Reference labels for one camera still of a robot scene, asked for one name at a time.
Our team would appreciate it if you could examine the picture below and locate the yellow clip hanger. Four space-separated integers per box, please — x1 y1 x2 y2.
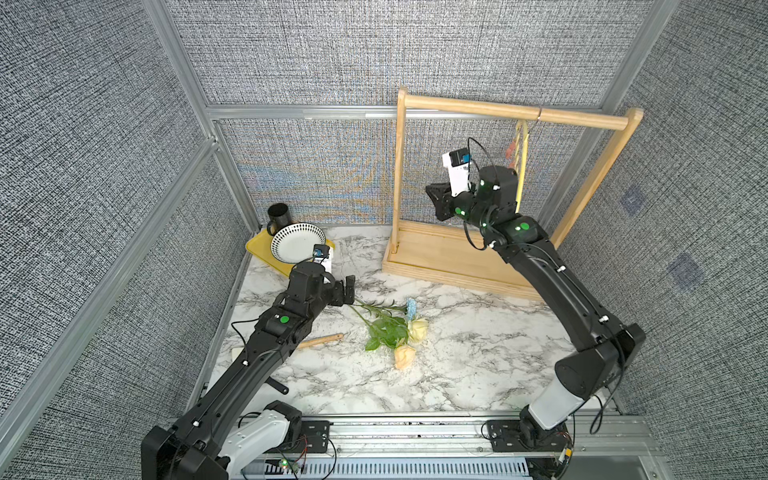
506 120 530 202

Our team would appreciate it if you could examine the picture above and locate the blue carnation stem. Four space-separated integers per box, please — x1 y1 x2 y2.
354 299 418 322

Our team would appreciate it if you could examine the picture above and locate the wooden clothes rack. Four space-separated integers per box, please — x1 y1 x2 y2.
382 87 644 300

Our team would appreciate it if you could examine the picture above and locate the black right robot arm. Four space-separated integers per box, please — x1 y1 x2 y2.
425 166 646 450

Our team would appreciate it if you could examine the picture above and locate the black handle scraper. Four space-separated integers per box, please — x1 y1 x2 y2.
265 377 290 395

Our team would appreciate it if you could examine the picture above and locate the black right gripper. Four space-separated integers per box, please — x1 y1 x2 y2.
430 180 501 239

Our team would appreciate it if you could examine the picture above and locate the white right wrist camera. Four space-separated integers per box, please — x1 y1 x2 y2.
442 147 471 197

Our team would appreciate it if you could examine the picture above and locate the black mug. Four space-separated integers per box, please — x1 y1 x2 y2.
266 203 293 236

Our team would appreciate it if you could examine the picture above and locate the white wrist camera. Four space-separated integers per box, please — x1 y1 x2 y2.
312 244 333 274
442 147 471 197

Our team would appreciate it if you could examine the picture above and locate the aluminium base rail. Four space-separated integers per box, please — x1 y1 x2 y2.
149 411 673 480

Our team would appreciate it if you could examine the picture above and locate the wooden handle spatula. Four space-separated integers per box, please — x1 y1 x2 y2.
230 333 345 361

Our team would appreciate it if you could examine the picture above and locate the white striped rim bowl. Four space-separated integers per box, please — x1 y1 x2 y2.
270 223 326 264

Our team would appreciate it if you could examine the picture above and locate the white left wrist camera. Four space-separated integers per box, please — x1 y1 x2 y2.
312 244 333 274

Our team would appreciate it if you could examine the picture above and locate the yellow tray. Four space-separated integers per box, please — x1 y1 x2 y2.
246 229 335 276

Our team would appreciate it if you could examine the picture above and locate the peach rose stem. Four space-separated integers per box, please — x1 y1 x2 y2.
364 325 416 370

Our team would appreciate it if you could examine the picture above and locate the cream white rose stem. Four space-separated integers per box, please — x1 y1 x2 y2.
351 305 429 345

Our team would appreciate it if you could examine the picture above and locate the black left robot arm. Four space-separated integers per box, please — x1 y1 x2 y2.
141 262 355 479

